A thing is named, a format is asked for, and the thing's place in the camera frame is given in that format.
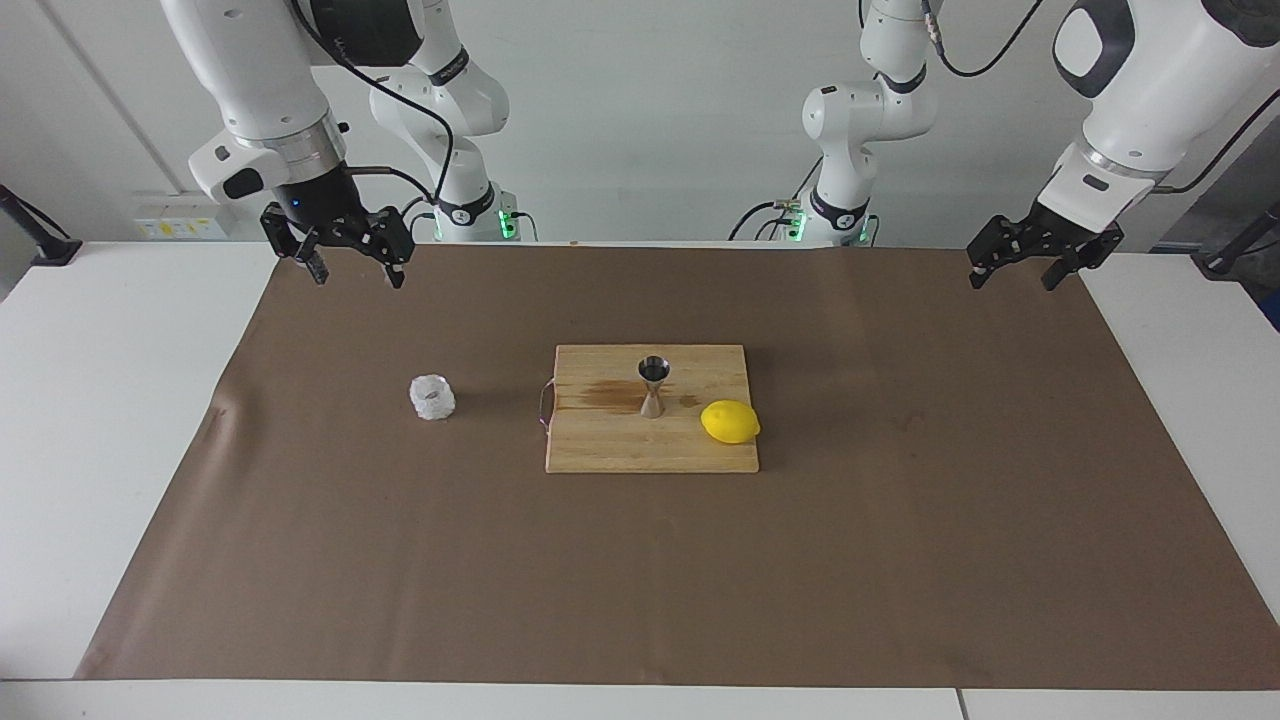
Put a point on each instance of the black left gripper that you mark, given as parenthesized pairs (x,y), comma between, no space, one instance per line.
(1068,232)

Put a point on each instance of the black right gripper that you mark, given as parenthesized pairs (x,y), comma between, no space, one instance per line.
(318,208)

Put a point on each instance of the clear faceted glass cup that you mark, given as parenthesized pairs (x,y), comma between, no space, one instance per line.
(432,398)

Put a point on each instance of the steel double jigger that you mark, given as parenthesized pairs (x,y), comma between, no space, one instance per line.
(653,400)

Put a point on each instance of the yellow lemon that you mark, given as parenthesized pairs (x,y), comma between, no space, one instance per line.
(730,421)

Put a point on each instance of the brown paper table mat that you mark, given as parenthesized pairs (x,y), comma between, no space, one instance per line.
(640,580)

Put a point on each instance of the white wall socket box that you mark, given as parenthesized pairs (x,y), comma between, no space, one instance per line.
(180,215)

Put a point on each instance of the black camera stand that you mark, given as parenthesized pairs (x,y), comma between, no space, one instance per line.
(1225,262)
(55,250)

